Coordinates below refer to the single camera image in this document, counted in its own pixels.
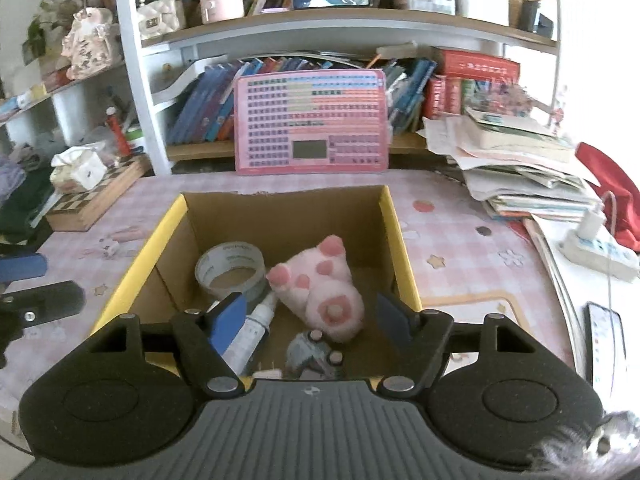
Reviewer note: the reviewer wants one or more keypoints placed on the dark cloth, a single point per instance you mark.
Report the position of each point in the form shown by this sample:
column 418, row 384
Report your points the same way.
column 22, row 205

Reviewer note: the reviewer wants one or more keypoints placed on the grey tape roll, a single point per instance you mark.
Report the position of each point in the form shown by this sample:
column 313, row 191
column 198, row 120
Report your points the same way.
column 207, row 267

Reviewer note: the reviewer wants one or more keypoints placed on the pink learning board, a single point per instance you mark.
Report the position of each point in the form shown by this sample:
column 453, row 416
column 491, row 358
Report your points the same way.
column 310, row 110

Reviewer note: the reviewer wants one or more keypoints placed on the white tissue box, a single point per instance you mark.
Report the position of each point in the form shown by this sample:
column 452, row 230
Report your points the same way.
column 80, row 170

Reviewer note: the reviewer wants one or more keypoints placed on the wooden chessboard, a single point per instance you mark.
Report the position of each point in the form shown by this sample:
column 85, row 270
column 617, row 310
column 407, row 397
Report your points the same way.
column 90, row 200

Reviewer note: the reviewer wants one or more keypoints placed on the green potted plant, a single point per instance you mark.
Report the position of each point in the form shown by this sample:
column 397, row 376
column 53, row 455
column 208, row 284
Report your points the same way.
column 47, row 25

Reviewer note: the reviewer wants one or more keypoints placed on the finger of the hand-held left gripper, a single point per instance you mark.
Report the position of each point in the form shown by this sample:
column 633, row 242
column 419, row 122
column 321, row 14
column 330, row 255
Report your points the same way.
column 47, row 300
column 20, row 267

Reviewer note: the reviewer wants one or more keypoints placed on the black box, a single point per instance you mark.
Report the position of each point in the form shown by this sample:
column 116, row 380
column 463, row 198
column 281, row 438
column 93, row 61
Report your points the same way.
column 535, row 17

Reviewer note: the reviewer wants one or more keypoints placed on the black smartphone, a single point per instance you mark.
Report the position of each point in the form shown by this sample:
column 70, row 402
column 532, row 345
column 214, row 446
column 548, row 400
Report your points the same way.
column 602, row 345

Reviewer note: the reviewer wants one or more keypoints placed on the leaning blue books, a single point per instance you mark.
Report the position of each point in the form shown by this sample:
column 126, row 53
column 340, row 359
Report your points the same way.
column 410, row 95

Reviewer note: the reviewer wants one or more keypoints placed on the row of blue books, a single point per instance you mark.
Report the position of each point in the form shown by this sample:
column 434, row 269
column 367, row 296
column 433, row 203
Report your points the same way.
column 205, row 105

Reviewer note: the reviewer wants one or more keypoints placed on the yellow cardboard box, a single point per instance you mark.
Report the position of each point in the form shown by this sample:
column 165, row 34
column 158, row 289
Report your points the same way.
column 400, row 260

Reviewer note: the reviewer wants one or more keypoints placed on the white charger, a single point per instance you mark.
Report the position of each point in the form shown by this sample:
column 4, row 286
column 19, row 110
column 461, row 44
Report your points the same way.
column 592, row 222

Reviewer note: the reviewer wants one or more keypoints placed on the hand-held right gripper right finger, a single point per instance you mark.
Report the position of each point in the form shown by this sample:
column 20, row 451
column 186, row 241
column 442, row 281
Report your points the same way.
column 392, row 322

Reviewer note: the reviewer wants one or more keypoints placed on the thick red book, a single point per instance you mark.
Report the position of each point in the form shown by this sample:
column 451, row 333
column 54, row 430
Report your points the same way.
column 475, row 67

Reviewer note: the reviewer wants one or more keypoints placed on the pink checked tablecloth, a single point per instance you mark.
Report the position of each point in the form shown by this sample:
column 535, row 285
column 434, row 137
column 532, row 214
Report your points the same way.
column 475, row 260

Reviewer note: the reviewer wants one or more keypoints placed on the pink plush pig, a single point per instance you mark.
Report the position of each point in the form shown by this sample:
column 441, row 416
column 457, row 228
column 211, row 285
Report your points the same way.
column 325, row 290

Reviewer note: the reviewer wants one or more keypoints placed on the green lidded jar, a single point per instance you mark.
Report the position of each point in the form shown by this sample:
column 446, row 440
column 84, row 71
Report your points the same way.
column 135, row 140

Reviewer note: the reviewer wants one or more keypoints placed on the stack of papers and books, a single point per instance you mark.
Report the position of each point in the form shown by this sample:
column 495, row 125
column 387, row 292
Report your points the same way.
column 520, row 170

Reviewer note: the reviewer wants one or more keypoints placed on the floral ceramic figurine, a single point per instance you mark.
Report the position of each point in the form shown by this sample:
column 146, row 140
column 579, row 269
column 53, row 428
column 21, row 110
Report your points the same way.
column 90, row 45

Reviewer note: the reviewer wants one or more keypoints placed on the red white glue bottle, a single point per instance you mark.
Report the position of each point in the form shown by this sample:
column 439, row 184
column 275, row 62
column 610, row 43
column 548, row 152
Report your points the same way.
column 119, row 132

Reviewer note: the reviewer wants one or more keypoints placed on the white wooden bookshelf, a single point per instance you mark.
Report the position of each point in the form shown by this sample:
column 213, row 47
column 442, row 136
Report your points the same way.
column 135, row 85

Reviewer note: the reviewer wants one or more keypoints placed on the white power strip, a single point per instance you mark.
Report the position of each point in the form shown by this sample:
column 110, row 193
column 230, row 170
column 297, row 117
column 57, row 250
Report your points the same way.
column 600, row 255

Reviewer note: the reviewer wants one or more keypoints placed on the grey toy car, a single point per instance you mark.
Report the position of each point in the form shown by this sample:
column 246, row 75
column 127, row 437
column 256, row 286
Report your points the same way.
column 310, row 355

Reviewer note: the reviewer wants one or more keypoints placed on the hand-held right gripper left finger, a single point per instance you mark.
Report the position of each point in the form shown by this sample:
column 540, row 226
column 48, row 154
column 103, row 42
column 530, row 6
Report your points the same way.
column 227, row 322

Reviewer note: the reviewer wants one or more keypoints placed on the grey fluffy toy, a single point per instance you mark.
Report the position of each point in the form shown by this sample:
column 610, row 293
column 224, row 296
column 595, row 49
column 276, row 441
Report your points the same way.
column 600, row 440

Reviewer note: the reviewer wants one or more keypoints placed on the red cloth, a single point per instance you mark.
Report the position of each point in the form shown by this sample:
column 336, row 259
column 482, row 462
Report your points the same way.
column 615, row 185

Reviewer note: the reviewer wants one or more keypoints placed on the white pearl handbag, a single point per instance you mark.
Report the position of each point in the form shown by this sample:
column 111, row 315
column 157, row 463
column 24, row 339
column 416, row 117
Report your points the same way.
column 160, row 17

